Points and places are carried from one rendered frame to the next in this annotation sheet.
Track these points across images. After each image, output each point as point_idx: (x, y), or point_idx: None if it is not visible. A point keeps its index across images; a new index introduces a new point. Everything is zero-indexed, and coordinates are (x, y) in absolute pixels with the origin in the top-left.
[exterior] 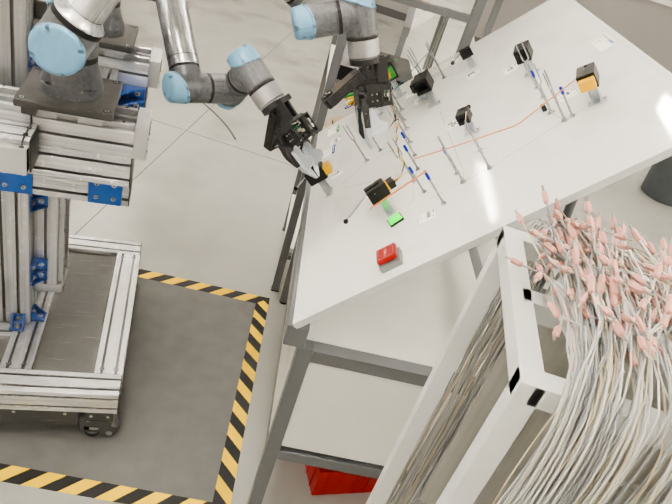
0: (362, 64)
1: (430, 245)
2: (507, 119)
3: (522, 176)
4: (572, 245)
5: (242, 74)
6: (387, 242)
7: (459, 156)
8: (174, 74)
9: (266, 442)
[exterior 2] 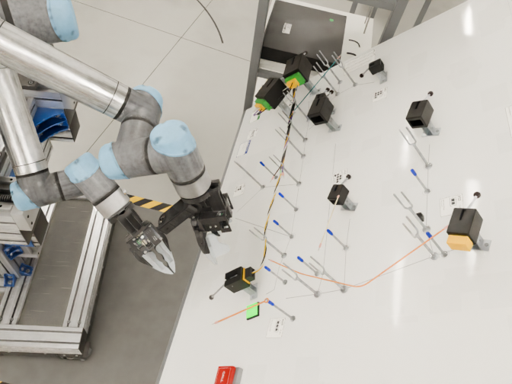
0: (188, 202)
1: (264, 383)
2: (384, 208)
3: (366, 334)
4: None
5: (80, 190)
6: (238, 342)
7: (327, 243)
8: (15, 190)
9: None
